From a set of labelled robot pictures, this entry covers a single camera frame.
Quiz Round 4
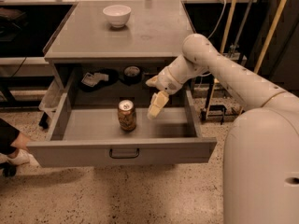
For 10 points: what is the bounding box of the black pouch with papers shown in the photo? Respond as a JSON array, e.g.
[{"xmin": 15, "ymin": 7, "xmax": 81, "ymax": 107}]
[{"xmin": 78, "ymin": 68, "xmax": 119, "ymax": 92}]

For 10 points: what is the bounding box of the person's hand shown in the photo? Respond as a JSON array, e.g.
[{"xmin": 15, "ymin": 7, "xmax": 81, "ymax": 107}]
[{"xmin": 8, "ymin": 133, "xmax": 32, "ymax": 158}]

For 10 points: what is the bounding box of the clear plastic bag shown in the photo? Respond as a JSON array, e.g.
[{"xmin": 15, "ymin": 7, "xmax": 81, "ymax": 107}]
[{"xmin": 38, "ymin": 80, "xmax": 62, "ymax": 119}]

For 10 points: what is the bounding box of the yellow wooden ladder frame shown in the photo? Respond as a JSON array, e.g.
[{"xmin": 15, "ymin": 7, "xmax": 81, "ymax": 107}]
[{"xmin": 201, "ymin": 0, "xmax": 287, "ymax": 120}]

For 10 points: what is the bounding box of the grey drawer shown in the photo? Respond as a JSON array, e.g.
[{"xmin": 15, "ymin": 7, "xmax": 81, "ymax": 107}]
[{"xmin": 26, "ymin": 66, "xmax": 218, "ymax": 168}]

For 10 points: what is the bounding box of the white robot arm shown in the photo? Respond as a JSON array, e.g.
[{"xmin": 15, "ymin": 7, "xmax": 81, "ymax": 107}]
[{"xmin": 147, "ymin": 34, "xmax": 299, "ymax": 224}]

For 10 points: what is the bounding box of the black drawer handle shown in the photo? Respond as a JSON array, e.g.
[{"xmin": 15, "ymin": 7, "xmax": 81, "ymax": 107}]
[{"xmin": 109, "ymin": 148, "xmax": 139, "ymax": 160}]

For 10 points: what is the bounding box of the black sleeved forearm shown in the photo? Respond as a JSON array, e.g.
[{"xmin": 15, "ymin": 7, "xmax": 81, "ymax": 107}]
[{"xmin": 0, "ymin": 119, "xmax": 20, "ymax": 155}]

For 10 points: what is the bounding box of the orange soda can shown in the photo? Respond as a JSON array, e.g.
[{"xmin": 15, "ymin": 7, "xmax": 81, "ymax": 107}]
[{"xmin": 118, "ymin": 100, "xmax": 136, "ymax": 132}]

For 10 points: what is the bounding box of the white ceramic bowl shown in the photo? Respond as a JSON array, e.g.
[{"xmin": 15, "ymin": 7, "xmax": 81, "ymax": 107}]
[{"xmin": 103, "ymin": 5, "xmax": 132, "ymax": 28}]

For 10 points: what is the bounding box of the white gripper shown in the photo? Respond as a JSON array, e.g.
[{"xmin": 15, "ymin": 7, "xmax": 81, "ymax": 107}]
[{"xmin": 146, "ymin": 67, "xmax": 182, "ymax": 119}]

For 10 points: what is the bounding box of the grey cabinet counter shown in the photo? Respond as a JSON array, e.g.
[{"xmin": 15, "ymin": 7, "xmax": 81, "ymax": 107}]
[{"xmin": 42, "ymin": 0, "xmax": 204, "ymax": 93}]

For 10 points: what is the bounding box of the black tape roll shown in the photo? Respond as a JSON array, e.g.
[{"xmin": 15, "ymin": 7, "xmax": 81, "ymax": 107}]
[{"xmin": 123, "ymin": 65, "xmax": 142, "ymax": 85}]

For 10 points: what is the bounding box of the black chair caster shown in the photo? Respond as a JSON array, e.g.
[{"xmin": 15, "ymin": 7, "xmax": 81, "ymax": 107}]
[{"xmin": 0, "ymin": 162, "xmax": 17, "ymax": 177}]

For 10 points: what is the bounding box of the white shoe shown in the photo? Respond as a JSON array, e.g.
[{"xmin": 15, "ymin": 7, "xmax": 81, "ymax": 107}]
[{"xmin": 7, "ymin": 149, "xmax": 30, "ymax": 166}]

